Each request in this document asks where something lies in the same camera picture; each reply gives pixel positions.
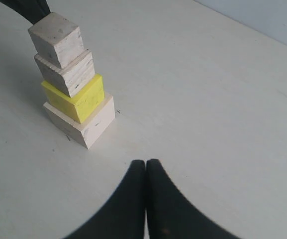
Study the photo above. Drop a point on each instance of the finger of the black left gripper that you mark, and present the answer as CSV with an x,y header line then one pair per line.
x,y
32,10

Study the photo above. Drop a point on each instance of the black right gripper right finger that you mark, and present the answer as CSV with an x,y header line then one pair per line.
x,y
170,215

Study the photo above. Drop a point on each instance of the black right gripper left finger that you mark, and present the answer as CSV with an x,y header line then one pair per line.
x,y
123,214

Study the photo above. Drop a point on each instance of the small wooden cube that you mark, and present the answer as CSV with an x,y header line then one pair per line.
x,y
57,39

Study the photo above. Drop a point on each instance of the medium plain wooden cube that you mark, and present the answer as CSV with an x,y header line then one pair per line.
x,y
71,79

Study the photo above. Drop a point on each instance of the large wooden cube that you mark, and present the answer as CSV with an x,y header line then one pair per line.
x,y
90,130

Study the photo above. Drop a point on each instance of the yellow painted cube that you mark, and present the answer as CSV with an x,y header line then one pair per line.
x,y
81,105

